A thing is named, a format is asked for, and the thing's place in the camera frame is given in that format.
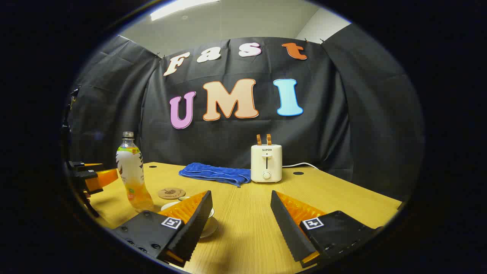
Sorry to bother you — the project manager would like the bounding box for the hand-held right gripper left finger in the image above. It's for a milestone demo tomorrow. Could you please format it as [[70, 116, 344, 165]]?
[[111, 190, 213, 268]]

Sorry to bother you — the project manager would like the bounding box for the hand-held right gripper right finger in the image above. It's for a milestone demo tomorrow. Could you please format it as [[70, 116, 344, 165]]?
[[270, 190, 383, 269]]

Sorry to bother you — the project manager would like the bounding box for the clear plastic water bottle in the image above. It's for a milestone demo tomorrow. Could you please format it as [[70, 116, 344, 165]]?
[[116, 131, 154, 212]]

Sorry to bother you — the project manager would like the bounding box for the white teacup lid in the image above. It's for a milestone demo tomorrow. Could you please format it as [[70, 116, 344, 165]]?
[[161, 196, 191, 211]]

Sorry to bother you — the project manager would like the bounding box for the round brown coaster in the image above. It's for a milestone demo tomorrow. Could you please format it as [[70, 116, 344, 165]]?
[[158, 188, 186, 200]]

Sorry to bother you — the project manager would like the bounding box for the white saucer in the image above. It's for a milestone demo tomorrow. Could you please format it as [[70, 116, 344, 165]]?
[[200, 216, 220, 239]]

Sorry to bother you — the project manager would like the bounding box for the blue towel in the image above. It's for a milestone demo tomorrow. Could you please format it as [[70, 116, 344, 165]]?
[[178, 162, 251, 188]]

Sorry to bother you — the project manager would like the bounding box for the white toaster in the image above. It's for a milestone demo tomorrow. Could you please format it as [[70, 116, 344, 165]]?
[[250, 144, 283, 183]]

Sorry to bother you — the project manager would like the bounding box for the black backdrop cloth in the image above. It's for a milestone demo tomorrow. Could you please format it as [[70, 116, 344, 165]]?
[[67, 24, 425, 202]]

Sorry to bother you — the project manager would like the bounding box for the white power cable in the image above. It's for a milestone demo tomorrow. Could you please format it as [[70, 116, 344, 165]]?
[[282, 162, 320, 170]]

